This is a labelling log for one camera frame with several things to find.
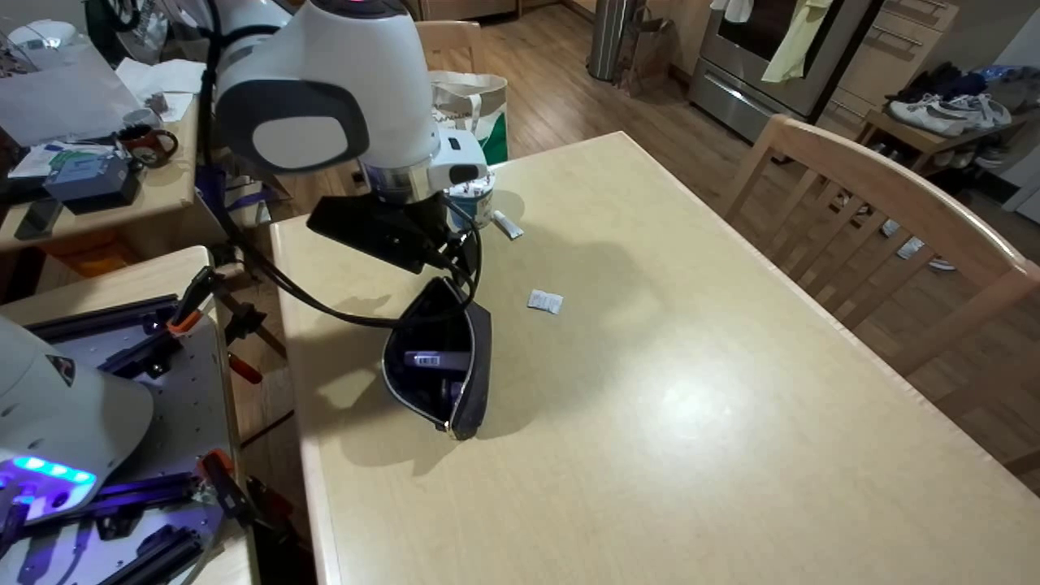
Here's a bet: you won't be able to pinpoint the wooden drawer cabinet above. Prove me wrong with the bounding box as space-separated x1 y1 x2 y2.
816 0 964 141

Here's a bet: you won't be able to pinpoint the yellow hanging towel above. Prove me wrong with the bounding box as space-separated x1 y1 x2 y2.
758 0 838 87

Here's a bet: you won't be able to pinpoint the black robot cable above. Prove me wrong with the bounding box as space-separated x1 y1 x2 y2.
191 0 489 332

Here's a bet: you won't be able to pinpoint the stainless steel oven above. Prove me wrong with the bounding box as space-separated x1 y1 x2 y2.
686 0 889 145

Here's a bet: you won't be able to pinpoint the black rail bar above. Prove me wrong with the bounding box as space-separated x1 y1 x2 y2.
28 293 184 343

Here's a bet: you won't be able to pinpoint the brown paper bag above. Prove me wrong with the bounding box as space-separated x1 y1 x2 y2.
627 13 683 90

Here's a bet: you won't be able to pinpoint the wooden chair solid backrest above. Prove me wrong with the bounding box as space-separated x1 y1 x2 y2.
412 15 496 77

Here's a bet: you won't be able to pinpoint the orange black clamp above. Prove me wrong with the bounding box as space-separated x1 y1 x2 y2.
191 449 318 554
159 263 293 389

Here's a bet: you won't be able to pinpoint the stainless trash can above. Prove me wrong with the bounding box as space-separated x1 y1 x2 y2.
585 0 643 84

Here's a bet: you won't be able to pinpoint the wooden side desk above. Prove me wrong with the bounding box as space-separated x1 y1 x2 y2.
0 102 208 259

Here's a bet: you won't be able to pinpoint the white round object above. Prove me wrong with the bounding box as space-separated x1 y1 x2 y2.
3 15 83 58

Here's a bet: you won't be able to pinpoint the wooden chair slatted backrest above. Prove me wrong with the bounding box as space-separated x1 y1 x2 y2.
717 109 1040 382

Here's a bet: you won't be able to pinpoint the small white tube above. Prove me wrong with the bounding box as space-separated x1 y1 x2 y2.
489 207 527 245

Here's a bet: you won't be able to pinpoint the white sneaker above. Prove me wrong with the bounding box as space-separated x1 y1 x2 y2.
944 90 1018 133
884 98 978 142

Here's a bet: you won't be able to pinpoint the dark shoes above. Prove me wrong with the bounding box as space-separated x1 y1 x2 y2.
906 60 992 107

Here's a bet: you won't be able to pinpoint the white paper sheet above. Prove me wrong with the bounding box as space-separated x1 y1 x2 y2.
111 56 211 109

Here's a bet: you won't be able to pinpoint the black zipper pouch bag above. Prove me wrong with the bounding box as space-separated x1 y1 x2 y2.
376 273 496 442

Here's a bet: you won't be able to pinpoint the beige robot stand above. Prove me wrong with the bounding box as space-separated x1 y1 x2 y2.
0 245 263 585

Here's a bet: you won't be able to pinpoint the teal book stack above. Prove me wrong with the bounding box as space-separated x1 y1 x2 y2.
38 142 146 217

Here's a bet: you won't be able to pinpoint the white hanging cloth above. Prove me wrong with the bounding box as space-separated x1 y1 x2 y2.
710 0 758 30

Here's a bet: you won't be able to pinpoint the black coiled cable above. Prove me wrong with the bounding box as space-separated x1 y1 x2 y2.
116 124 185 171

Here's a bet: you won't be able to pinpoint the blue white clutter bag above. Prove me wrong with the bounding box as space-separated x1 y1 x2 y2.
194 160 277 230

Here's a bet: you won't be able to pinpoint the wooden shoe rack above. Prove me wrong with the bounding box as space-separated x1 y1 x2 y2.
855 107 1020 180

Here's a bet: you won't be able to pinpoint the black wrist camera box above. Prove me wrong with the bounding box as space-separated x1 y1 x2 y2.
303 190 455 277

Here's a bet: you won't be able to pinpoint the black phone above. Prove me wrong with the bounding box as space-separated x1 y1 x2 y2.
12 190 71 245

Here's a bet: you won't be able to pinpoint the blue cup white lid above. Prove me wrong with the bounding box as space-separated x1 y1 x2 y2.
441 176 502 230

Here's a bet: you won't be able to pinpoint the grey flat box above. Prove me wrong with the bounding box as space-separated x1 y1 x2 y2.
0 44 140 148

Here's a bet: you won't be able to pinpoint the grey mounting plate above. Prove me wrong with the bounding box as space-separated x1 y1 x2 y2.
20 288 260 585

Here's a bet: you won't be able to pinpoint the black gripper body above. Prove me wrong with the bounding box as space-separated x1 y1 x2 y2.
408 215 478 286

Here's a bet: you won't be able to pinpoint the small white packet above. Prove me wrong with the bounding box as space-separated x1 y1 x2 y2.
525 286 569 319

